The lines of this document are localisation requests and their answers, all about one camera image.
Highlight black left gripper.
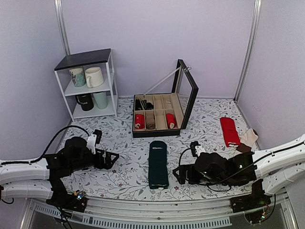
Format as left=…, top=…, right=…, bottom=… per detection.
left=70, top=148, right=120, bottom=173

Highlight dark green sock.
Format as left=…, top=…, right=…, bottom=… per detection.
left=148, top=141, right=169, bottom=189

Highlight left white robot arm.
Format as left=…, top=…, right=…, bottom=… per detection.
left=0, top=134, right=119, bottom=207

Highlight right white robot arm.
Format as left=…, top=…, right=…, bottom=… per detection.
left=173, top=135, right=305, bottom=208

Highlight black socks in box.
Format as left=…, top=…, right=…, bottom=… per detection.
left=135, top=96, right=154, bottom=111

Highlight floral tablecloth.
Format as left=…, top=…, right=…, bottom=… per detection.
left=62, top=98, right=251, bottom=201

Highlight rolled red sock left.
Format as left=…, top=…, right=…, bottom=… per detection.
left=134, top=114, right=145, bottom=130

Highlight rolled red sock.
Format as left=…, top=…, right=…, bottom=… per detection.
left=166, top=113, right=176, bottom=129
left=134, top=114, right=145, bottom=130

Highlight rolled red sock right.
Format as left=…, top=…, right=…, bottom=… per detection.
left=166, top=113, right=176, bottom=129

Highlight rolled tan sock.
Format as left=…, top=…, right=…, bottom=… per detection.
left=145, top=113, right=155, bottom=130

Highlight pale green tumbler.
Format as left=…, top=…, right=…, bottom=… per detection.
left=93, top=92, right=108, bottom=110

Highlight red folded sock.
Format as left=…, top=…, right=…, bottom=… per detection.
left=220, top=117, right=240, bottom=147

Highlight black mug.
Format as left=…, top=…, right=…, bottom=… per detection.
left=75, top=94, right=94, bottom=111

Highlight black compartment storage box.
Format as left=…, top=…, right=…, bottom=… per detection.
left=132, top=59, right=199, bottom=138

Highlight beige and brown sock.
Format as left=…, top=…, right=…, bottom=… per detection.
left=234, top=128, right=258, bottom=156

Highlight white shelf with black top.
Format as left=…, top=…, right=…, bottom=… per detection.
left=54, top=48, right=118, bottom=121

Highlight white ceramic mug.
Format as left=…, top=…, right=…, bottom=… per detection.
left=85, top=67, right=104, bottom=88

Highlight patterned teal mug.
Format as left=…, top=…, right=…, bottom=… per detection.
left=69, top=67, right=86, bottom=87

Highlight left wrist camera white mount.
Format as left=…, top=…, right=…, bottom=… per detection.
left=87, top=129, right=102, bottom=155

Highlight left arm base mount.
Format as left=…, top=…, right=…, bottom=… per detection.
left=46, top=179, right=88, bottom=213

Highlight aluminium front rail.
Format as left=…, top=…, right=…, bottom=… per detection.
left=20, top=184, right=301, bottom=229

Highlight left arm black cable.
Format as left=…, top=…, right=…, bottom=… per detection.
left=0, top=125, right=92, bottom=166

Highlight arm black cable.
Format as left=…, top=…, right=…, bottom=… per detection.
left=0, top=125, right=92, bottom=166
left=178, top=140, right=305, bottom=193

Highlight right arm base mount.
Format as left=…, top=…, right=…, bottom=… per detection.
left=230, top=179, right=276, bottom=225

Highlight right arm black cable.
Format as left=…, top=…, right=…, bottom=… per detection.
left=178, top=140, right=305, bottom=193

